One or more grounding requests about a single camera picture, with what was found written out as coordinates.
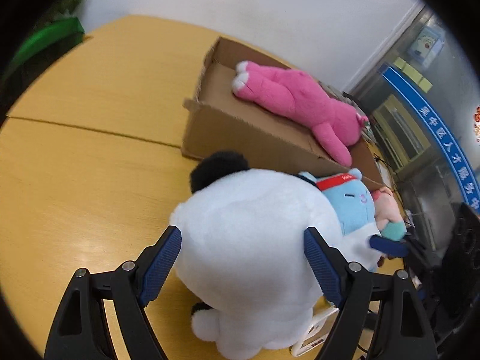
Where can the white panda plush toy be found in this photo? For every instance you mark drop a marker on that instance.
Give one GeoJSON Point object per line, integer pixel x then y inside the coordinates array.
{"type": "Point", "coordinates": [242, 254]}

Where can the blue cat plush toy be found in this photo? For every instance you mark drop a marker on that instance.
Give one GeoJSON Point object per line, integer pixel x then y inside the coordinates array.
{"type": "Point", "coordinates": [354, 206]}

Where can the green covered side table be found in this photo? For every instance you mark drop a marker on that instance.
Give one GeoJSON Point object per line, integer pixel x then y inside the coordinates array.
{"type": "Point", "coordinates": [44, 38]}

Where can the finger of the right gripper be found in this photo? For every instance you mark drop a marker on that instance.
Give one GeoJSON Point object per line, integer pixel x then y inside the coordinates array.
{"type": "Point", "coordinates": [393, 249]}

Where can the blue cartoon poster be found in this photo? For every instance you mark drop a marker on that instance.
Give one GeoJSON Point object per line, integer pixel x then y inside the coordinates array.
{"type": "Point", "coordinates": [427, 45]}

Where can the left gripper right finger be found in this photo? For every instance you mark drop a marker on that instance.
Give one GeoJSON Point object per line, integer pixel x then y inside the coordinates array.
{"type": "Point", "coordinates": [402, 329]}

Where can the brown cardboard box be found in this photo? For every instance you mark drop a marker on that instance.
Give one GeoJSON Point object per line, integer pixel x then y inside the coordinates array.
{"type": "Point", "coordinates": [220, 121]}

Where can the green potted plant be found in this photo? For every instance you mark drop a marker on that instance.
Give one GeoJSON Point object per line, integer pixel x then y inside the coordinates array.
{"type": "Point", "coordinates": [62, 9]}

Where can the pink pig plush toy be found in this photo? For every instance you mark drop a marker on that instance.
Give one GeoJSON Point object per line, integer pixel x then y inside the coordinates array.
{"type": "Point", "coordinates": [388, 218]}

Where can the pink bear plush toy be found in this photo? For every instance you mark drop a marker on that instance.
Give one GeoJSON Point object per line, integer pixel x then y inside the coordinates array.
{"type": "Point", "coordinates": [295, 95]}

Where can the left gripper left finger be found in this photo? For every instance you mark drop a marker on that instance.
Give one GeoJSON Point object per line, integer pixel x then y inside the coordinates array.
{"type": "Point", "coordinates": [80, 329]}

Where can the blue window banner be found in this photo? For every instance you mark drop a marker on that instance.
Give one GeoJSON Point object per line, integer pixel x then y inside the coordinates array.
{"type": "Point", "coordinates": [448, 145]}

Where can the yellow sticky notes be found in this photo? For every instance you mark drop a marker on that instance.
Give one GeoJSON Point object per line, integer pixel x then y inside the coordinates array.
{"type": "Point", "coordinates": [414, 75]}

